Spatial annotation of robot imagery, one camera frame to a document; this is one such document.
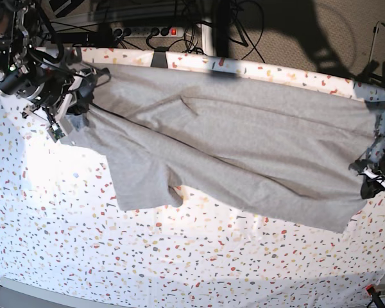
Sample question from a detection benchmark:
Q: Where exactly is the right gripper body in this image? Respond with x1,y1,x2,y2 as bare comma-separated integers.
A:
21,68,98,137

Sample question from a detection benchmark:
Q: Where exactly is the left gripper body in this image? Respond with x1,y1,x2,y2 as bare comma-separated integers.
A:
348,158,385,192

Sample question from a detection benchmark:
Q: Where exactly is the grey T-shirt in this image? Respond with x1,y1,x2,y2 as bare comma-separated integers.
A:
62,65,375,233

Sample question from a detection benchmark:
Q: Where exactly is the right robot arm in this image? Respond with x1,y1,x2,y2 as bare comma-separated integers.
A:
0,1,100,142

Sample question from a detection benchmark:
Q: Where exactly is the black table clamp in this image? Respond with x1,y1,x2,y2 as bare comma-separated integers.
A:
151,46,169,69

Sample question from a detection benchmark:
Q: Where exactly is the white power strip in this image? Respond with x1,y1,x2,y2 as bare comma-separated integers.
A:
112,27,185,39

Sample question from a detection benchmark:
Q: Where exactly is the red black spring clamp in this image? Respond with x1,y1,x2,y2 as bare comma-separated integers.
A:
366,284,385,308

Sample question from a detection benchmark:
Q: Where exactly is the terrazzo pattern table cloth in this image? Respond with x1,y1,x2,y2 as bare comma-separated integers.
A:
0,48,385,307

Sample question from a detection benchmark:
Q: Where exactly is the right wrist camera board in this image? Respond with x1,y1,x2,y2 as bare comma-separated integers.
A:
47,123,65,142

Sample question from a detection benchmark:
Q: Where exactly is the grey metal stand frame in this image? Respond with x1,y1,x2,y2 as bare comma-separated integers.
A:
368,21,385,65

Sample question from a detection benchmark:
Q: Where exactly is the black cable bundle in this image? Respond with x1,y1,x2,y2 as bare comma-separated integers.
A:
146,0,267,64

